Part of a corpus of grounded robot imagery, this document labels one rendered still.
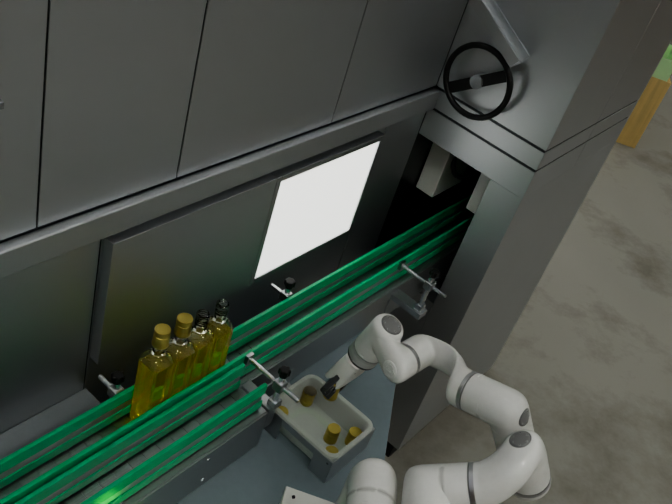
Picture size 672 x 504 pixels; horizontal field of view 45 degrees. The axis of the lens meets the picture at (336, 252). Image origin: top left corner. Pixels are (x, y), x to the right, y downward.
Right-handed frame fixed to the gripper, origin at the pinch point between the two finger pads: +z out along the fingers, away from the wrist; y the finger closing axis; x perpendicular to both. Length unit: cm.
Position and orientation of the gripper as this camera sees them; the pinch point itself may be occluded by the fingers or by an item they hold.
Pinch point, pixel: (333, 386)
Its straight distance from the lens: 200.4
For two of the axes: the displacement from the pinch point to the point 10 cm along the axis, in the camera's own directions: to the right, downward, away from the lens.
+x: 6.2, 7.5, -2.4
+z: -4.4, 5.8, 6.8
